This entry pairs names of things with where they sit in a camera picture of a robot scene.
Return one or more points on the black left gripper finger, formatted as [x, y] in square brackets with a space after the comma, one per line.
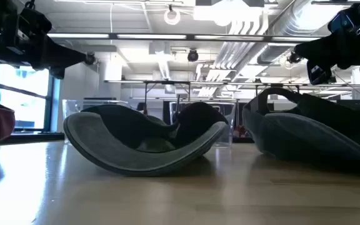
[64, 56]
[57, 73]

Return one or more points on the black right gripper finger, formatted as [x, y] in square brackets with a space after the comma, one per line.
[319, 73]
[317, 50]

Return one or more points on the black track spotlight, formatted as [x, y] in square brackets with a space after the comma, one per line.
[293, 58]
[90, 58]
[192, 55]

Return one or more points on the clear plastic bin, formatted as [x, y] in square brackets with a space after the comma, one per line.
[73, 109]

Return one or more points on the dark monitor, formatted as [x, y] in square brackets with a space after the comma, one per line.
[356, 107]

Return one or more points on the silver ventilation duct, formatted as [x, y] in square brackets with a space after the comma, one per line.
[289, 28]

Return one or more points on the window with dark frame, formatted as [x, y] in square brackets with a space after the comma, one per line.
[20, 93]

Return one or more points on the black overhead frame bar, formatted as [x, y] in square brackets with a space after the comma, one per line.
[189, 37]

